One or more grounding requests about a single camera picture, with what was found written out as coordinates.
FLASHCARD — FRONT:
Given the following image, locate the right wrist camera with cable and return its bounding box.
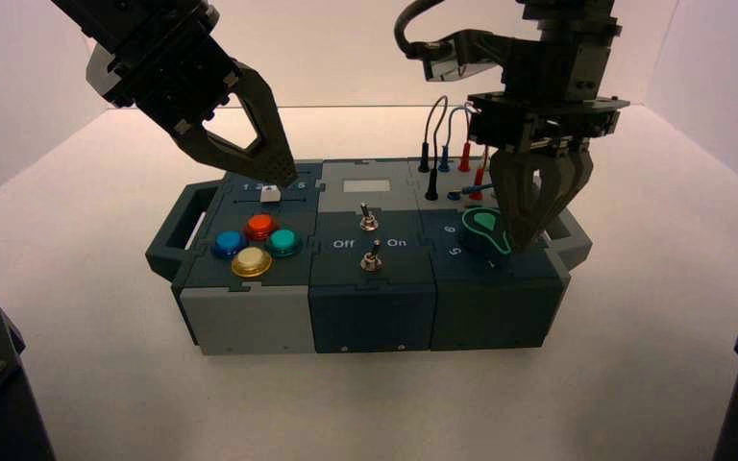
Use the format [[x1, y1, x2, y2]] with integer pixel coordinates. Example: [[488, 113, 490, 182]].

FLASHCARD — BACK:
[[394, 0, 518, 84]]

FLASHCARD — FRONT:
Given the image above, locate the teal and grey control box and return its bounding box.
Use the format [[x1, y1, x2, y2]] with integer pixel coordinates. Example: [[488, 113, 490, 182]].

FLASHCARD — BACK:
[[144, 158, 593, 356]]

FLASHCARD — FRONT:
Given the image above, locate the grey left wrist camera bracket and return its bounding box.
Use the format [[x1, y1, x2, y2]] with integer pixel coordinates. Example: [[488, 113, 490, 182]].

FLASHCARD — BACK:
[[85, 42, 122, 103]]

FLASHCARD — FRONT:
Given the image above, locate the blue round push button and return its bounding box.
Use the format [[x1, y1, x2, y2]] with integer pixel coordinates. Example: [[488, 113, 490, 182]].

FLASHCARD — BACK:
[[209, 230, 248, 260]]

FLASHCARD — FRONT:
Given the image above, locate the red banana plug cable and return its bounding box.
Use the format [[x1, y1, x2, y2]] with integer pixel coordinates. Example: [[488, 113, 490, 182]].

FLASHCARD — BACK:
[[457, 139, 491, 202]]

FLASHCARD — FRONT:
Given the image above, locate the small grey display screen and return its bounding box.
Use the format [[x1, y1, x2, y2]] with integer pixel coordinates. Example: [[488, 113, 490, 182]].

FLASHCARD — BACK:
[[342, 179, 391, 195]]

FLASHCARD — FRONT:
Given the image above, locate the yellow round push button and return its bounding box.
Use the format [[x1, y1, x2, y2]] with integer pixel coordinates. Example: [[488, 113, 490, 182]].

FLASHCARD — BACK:
[[231, 247, 274, 279]]

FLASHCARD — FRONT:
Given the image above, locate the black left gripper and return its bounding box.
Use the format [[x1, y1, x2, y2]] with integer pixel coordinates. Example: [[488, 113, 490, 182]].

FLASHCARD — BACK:
[[102, 28, 299, 187]]

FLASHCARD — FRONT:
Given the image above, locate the green rotary knob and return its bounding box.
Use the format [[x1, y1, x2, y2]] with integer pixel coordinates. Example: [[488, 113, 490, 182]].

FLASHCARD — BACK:
[[458, 207, 514, 257]]

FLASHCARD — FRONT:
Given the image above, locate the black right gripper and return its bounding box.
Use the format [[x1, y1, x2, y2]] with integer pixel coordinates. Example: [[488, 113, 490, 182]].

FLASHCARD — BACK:
[[467, 35, 631, 252]]

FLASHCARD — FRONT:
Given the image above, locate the blue banana plug cable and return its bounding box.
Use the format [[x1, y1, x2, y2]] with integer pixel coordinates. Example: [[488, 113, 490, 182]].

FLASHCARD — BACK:
[[437, 105, 496, 196]]

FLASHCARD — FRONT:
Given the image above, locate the orange round push button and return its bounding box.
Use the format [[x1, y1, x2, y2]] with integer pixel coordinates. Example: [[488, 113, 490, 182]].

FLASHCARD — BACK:
[[244, 213, 279, 242]]

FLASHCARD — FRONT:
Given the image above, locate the black banana plug cable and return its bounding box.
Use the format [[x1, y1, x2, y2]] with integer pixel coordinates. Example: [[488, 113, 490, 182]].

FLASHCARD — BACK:
[[417, 95, 449, 203]]

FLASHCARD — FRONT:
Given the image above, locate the green round push button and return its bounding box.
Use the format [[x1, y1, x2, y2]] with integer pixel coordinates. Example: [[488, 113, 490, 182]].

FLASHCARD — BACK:
[[264, 229, 303, 259]]

